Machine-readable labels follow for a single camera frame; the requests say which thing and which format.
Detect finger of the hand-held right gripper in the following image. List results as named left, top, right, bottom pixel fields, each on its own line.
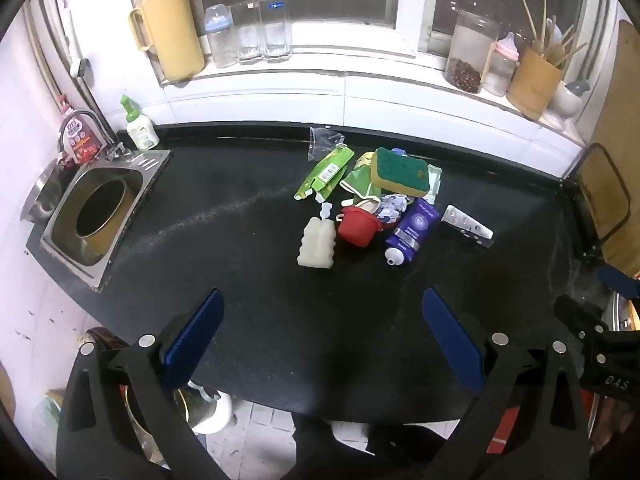
left=597, top=265, right=640, bottom=302
left=554, top=294, right=611, bottom=356

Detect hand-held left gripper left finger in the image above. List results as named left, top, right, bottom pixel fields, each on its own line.
left=56, top=287, right=226, bottom=480

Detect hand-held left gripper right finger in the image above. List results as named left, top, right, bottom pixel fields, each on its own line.
left=421, top=285, right=591, bottom=480

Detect silver blister pack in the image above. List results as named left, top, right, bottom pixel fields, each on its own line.
left=440, top=205, right=495, bottom=251

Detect purple tube white cap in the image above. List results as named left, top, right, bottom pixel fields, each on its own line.
left=384, top=196, right=442, bottom=267

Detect blue white wrapper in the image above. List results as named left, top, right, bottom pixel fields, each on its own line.
left=375, top=192, right=416, bottom=223

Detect red plastic cup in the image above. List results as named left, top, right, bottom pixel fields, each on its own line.
left=336, top=205, right=385, bottom=248

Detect white ribbed plastic bottle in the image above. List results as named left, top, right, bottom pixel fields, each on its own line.
left=297, top=216, right=337, bottom=270

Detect clear plastic bag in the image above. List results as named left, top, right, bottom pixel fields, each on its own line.
left=425, top=164, right=445, bottom=206

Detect beige plastic lid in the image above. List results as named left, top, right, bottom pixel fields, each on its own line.
left=350, top=198, right=383, bottom=217

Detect green and yellow sponge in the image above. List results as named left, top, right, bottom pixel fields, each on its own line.
left=370, top=147, right=432, bottom=197

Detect green snack packet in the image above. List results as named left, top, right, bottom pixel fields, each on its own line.
left=340, top=157, right=383, bottom=206

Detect green carton box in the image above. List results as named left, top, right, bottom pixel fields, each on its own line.
left=294, top=144, right=356, bottom=202

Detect clear plastic wrapper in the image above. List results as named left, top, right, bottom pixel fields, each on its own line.
left=308, top=125, right=346, bottom=163

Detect metal basin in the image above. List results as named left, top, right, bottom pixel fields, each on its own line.
left=600, top=290, right=640, bottom=333

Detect white ceramic cup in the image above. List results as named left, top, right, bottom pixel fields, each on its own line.
left=187, top=382, right=233, bottom=436

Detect red plastic container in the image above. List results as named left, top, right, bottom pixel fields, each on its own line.
left=487, top=407, right=521, bottom=456

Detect round dark bucket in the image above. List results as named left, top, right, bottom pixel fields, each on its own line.
left=75, top=179, right=132, bottom=253

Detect person's dark pants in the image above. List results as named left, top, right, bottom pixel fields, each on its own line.
left=292, top=412, right=451, bottom=480

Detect wooden cutting board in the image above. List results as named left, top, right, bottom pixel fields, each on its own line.
left=590, top=20, right=640, bottom=278

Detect stainless steel sink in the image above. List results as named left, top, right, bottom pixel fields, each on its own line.
left=40, top=150, right=171, bottom=291

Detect white ceramic jar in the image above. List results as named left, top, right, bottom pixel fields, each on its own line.
left=550, top=80, right=588, bottom=121

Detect metal bowl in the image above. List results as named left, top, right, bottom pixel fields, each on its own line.
left=20, top=160, right=76, bottom=223

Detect bamboo utensil holder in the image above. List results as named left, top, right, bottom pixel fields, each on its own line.
left=506, top=46, right=566, bottom=121

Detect green cap dish soap bottle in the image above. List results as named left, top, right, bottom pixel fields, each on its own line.
left=120, top=95, right=161, bottom=151

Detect red printed packet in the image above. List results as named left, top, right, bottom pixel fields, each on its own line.
left=60, top=112, right=103, bottom=163

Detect metal faucet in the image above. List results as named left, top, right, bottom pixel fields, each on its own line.
left=60, top=110, right=133, bottom=158

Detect pink cap baby bottle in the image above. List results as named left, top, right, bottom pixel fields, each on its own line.
left=482, top=31, right=518, bottom=98

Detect bundle of chopsticks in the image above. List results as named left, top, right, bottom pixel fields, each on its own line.
left=517, top=0, right=588, bottom=68

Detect glass jar with peppercorns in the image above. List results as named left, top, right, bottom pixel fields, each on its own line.
left=444, top=9, right=501, bottom=95

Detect yellow plastic pitcher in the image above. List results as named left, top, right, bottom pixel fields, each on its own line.
left=129, top=0, right=206, bottom=83

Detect blue cap baby bottle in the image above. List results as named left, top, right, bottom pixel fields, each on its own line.
left=204, top=4, right=236, bottom=68

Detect tall clear glass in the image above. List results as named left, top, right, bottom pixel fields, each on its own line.
left=259, top=0, right=293, bottom=63
left=231, top=1, right=265, bottom=64

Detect black wire rack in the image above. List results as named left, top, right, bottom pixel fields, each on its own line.
left=562, top=142, right=632, bottom=261

